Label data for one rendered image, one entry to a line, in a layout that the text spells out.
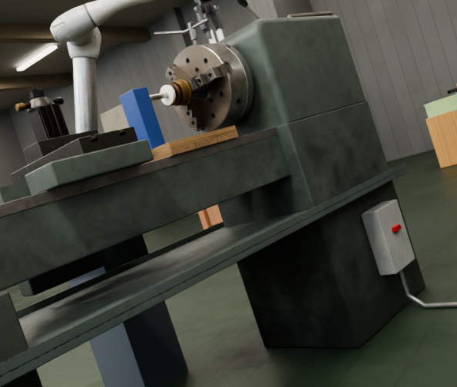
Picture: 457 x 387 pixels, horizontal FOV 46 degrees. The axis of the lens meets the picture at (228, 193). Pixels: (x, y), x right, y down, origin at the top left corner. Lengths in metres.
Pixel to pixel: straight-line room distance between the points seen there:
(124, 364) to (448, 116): 4.96
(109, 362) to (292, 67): 1.39
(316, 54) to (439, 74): 6.90
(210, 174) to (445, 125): 4.99
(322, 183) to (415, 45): 7.22
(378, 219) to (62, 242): 1.25
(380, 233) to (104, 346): 1.21
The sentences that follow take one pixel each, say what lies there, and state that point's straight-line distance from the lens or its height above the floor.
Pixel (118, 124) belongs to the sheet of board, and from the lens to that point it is 12.24.
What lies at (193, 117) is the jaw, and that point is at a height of 0.99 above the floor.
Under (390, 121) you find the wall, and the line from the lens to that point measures 9.33.
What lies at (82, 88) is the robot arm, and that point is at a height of 1.31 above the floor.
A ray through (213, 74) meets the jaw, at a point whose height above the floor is 1.10.
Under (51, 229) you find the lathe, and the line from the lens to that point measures 1.38.
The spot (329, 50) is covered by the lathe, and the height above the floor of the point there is 1.10.
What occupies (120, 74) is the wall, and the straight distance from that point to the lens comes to 12.42.
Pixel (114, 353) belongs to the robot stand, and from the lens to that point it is 2.35.
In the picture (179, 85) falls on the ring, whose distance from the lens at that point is 1.91.
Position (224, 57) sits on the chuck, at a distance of 1.94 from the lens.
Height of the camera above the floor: 0.79
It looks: 3 degrees down
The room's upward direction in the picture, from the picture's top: 18 degrees counter-clockwise
